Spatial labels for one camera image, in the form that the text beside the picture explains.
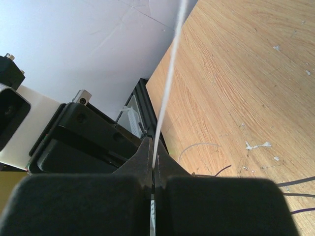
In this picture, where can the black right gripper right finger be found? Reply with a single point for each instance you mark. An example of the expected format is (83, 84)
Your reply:
(188, 205)

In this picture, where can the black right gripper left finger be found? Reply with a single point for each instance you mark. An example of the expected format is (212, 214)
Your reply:
(116, 204)

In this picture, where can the white zip tie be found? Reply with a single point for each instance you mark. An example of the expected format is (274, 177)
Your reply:
(169, 78)

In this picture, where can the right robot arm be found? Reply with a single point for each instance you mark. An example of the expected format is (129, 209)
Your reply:
(42, 136)

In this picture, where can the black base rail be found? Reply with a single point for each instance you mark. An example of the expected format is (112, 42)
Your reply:
(146, 111)

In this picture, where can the light blue cable duct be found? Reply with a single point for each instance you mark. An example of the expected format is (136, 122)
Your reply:
(131, 117)

